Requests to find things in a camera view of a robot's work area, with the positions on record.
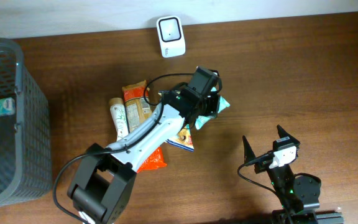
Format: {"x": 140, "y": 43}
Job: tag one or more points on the white toothpaste tube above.
{"x": 118, "y": 114}

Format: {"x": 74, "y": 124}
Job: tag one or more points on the teal wet wipes packet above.
{"x": 201, "y": 120}

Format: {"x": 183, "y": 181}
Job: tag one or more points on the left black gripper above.
{"x": 212, "y": 104}

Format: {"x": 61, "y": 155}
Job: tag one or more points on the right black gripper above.
{"x": 265, "y": 165}

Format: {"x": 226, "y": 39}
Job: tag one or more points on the yellow snack bag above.
{"x": 182, "y": 139}

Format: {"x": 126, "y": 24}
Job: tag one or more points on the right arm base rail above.
{"x": 308, "y": 217}

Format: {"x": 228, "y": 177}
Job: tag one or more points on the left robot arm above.
{"x": 105, "y": 177}

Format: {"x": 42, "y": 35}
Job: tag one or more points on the small teal tissue pack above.
{"x": 7, "y": 106}

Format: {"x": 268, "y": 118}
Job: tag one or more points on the orange noodle packet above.
{"x": 137, "y": 111}

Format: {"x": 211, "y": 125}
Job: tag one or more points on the grey plastic mesh basket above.
{"x": 25, "y": 150}

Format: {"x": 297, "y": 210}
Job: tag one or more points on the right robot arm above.
{"x": 297, "y": 193}

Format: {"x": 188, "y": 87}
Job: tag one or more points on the white barcode scanner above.
{"x": 171, "y": 36}

